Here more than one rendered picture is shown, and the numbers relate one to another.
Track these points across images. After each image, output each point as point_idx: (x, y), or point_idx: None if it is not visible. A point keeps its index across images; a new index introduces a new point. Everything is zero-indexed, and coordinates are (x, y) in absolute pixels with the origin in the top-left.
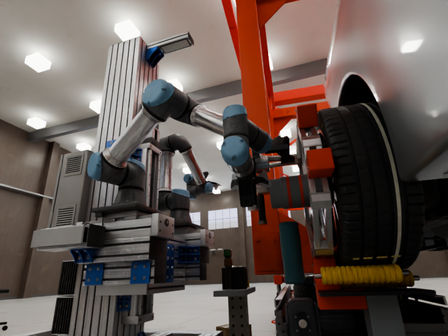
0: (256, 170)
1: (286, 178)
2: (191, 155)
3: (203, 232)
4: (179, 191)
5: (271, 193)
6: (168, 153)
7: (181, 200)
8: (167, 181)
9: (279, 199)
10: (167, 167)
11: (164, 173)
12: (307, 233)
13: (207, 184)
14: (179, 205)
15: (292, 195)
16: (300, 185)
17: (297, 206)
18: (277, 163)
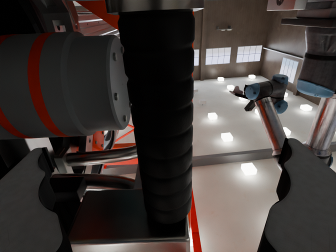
0: (135, 227)
1: (64, 134)
2: (275, 144)
3: (299, 2)
4: (322, 92)
5: (103, 88)
6: (315, 151)
7: (322, 75)
8: (330, 110)
9: (77, 66)
10: (322, 132)
11: (332, 122)
12: (93, 1)
13: (254, 97)
14: (331, 65)
15: (23, 77)
16: (0, 112)
17: (22, 37)
18: (115, 158)
